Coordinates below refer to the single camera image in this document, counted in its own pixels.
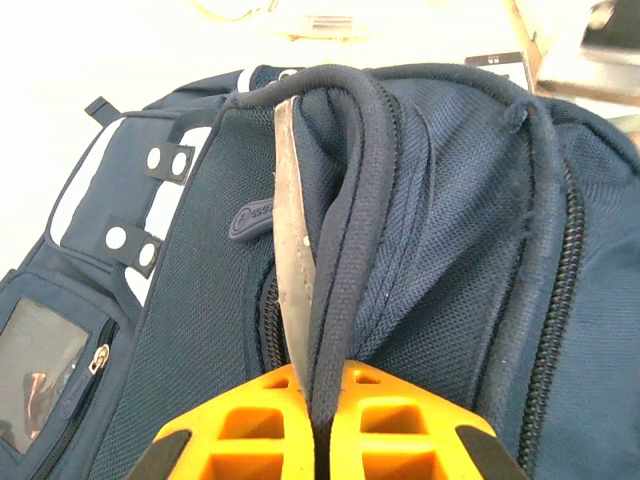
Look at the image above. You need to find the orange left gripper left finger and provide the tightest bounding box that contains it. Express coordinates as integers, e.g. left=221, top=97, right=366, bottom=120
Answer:
left=124, top=362, right=317, bottom=480

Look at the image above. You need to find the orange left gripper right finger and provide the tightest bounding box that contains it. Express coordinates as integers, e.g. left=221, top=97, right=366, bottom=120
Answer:
left=321, top=358, right=531, bottom=480

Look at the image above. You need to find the navy blue backpack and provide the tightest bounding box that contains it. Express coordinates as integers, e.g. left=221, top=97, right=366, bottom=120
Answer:
left=0, top=62, right=640, bottom=480

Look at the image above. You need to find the white square container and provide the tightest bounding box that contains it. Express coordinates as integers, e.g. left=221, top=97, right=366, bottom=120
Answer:
left=259, top=0, right=374, bottom=41

